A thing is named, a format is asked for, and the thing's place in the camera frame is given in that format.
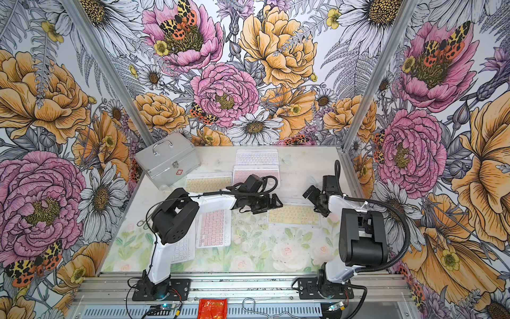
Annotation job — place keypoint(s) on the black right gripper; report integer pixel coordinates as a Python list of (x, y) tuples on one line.
[(315, 191)]

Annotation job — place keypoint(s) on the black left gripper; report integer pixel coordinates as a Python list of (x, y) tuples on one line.
[(265, 205)]

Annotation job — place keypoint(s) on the yellow keyboard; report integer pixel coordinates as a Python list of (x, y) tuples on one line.
[(203, 183), (295, 216)]

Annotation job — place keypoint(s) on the pink keyboard edge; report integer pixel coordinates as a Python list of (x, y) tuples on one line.
[(241, 173)]

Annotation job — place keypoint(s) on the pink keyboard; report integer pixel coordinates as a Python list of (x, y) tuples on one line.
[(214, 229)]

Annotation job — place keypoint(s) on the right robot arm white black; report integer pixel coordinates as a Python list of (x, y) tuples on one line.
[(362, 241)]

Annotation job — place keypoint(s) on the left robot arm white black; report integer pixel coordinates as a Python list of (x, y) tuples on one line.
[(172, 219)]

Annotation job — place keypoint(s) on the white keyboard far centre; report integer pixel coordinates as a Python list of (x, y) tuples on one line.
[(264, 157)]

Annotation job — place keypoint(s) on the white keyboard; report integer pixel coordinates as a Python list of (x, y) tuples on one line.
[(264, 157), (184, 250)]

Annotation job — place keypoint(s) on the white keyboard near left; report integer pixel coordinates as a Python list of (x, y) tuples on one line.
[(184, 250)]

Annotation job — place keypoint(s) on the silver metal case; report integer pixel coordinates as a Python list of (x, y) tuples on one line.
[(169, 160)]

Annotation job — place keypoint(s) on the red packet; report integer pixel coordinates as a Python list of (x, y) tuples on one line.
[(213, 309)]

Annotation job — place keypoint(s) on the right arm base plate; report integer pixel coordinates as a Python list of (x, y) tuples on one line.
[(312, 288)]

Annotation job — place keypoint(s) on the aluminium front rail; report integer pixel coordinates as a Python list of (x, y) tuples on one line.
[(273, 287)]

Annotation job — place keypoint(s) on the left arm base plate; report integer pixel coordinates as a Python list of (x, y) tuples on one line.
[(175, 288)]

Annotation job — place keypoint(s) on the right aluminium frame post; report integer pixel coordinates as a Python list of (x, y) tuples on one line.
[(396, 34)]

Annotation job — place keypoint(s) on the aluminium frame post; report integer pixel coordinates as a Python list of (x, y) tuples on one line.
[(94, 43), (396, 34)]

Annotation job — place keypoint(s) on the left aluminium frame post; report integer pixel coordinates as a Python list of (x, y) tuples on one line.
[(94, 43)]

